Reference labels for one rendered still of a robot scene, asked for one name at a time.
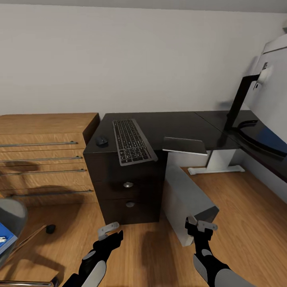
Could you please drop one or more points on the monitor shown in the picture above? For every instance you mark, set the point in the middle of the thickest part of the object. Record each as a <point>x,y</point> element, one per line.
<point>265,94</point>

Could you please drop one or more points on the folder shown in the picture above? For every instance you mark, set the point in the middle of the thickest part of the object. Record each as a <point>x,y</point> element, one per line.
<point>10,238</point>

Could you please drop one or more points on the mouse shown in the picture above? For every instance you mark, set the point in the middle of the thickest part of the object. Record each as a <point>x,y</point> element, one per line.
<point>101,140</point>

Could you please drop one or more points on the keyboard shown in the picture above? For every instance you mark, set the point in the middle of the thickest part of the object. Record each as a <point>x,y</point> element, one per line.
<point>132,145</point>

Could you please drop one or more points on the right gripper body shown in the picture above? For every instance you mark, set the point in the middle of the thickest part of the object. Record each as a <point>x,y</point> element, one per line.
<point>193,231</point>

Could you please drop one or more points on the desktop computer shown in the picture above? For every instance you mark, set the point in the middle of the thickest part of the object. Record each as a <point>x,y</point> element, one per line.
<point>183,198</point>

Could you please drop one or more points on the swivel chair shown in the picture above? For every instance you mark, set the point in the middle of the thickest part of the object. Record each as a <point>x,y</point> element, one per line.
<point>14,215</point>

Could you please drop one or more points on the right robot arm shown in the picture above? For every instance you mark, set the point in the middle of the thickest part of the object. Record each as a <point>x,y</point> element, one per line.
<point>215,273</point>

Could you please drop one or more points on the notebook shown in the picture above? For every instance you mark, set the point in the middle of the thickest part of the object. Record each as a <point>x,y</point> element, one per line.
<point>184,146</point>

